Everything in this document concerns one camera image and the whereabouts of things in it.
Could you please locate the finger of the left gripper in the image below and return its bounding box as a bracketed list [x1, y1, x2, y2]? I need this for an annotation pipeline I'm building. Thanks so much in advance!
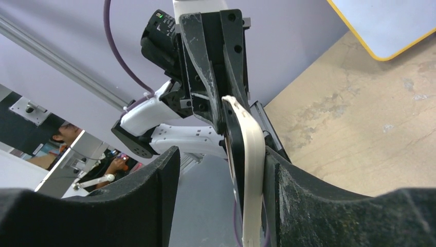
[222, 44, 249, 106]
[179, 13, 225, 133]

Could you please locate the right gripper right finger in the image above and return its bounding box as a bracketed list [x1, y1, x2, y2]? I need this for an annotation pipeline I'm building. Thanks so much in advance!
[264, 148, 435, 246]

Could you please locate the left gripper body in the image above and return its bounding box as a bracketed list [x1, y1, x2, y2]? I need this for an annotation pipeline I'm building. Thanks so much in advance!
[179, 9, 250, 110]

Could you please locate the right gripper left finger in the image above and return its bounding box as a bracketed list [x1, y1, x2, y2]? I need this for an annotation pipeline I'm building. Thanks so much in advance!
[1, 147, 180, 246]

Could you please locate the white phone case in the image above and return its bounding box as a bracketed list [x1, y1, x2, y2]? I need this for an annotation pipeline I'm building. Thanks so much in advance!
[222, 96, 265, 246]

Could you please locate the black phone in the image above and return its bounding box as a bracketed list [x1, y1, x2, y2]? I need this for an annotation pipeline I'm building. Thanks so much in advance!
[222, 101, 245, 218]

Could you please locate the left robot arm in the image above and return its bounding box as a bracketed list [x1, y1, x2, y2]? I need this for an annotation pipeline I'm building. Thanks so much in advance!
[112, 9, 250, 158]

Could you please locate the person in background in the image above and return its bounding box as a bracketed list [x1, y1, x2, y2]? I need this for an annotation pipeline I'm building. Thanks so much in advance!
[29, 123, 142, 198]

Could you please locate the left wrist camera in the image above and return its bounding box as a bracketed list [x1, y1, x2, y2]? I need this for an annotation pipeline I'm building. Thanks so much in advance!
[172, 0, 229, 24]

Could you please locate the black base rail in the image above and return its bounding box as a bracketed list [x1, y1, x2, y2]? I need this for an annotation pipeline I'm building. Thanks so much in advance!
[250, 101, 291, 162]

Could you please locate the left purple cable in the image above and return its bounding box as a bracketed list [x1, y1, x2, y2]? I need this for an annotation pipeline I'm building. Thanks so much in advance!
[103, 0, 156, 117]

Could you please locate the whiteboard with yellow frame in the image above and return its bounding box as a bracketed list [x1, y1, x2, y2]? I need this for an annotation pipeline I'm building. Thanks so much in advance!
[328, 0, 435, 61]

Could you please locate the aluminium frame rail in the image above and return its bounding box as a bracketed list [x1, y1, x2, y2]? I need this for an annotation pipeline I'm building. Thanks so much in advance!
[1, 15, 128, 111]

